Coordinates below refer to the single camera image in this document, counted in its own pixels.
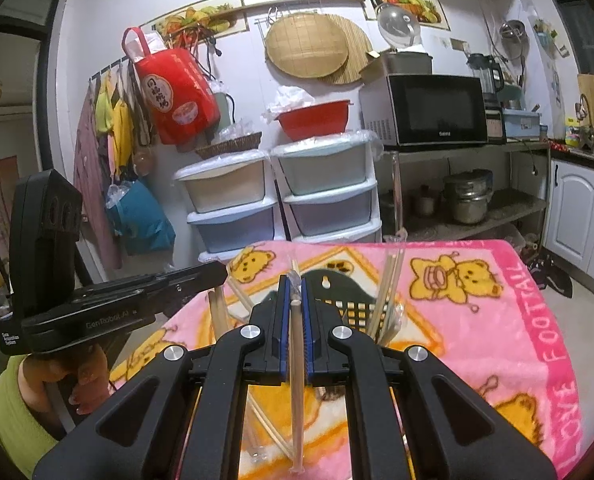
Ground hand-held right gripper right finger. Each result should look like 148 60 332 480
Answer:
299 275 560 480

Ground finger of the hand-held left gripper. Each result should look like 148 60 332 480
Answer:
84 261 229 295
141 282 220 318

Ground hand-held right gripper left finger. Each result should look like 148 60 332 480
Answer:
32 275 294 480

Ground wooden chopsticks pair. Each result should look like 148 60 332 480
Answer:
286 257 309 476
247 395 296 464
367 247 408 347
225 277 256 312
206 290 236 339

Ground dark grey utensil basket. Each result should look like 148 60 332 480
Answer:
257 269 403 356

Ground person's left forearm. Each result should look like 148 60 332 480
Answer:
0 354 74 480

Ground person's left hand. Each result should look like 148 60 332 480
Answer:
18 347 113 416

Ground teal cloth bag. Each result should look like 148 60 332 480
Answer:
107 179 176 257

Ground pink hanging towel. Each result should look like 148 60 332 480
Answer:
74 89 124 272

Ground white plastic drawer unit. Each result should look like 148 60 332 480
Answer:
271 129 384 247
173 149 281 264

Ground wicker basket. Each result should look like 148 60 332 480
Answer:
194 131 263 161

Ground yellow hanging cloths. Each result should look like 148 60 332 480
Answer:
94 66 136 177

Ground pink bear printed blanket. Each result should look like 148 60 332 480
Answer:
110 240 585 480

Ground red shopping bag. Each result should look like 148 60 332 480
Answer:
121 26 221 147

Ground red plastic basin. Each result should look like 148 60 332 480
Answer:
275 99 353 142

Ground metal kitchen shelf rack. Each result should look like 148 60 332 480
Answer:
377 141 551 252

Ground steel stacked pots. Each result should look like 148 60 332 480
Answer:
443 169 494 224

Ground dark shoes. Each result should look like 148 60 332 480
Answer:
523 251 574 299

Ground black microwave oven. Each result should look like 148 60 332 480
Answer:
359 74 488 149

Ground round bamboo tray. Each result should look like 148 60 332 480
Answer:
264 13 351 79

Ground round bamboo mat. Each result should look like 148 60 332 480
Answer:
327 13 376 86

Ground white kitchen cabinet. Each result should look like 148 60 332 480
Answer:
543 156 594 297

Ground light blue toaster box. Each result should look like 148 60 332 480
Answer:
504 109 543 141

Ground blender with dark lid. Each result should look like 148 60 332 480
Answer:
466 52 506 109

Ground glass pot lid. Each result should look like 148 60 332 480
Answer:
375 2 422 52

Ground kitchen faucet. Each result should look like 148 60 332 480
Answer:
578 93 594 148

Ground steel hanging strainer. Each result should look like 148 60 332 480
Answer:
498 19 531 59

